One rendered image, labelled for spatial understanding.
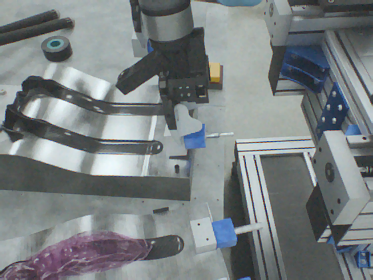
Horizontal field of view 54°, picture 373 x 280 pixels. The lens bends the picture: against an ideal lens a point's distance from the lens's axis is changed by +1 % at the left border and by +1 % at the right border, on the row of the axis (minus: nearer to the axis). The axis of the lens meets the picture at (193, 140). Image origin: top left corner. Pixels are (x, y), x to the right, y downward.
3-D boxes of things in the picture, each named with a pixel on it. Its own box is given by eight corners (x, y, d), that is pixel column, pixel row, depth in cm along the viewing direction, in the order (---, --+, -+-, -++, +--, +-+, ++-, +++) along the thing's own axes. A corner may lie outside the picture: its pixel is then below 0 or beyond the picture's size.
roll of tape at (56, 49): (75, 58, 106) (72, 48, 103) (46, 65, 104) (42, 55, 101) (70, 43, 110) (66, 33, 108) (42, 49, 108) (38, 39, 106)
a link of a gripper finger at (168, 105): (175, 133, 62) (168, 85, 58) (166, 134, 63) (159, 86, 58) (179, 121, 66) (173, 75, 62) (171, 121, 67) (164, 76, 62)
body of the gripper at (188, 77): (209, 107, 61) (201, 42, 53) (160, 110, 62) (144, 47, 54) (211, 82, 66) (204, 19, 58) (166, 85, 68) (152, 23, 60)
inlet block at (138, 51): (188, 47, 92) (188, 29, 88) (186, 60, 89) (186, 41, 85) (137, 45, 93) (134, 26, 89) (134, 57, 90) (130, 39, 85)
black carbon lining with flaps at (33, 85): (170, 109, 83) (168, 77, 76) (162, 165, 73) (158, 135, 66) (22, 101, 85) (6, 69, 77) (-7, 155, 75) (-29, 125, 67)
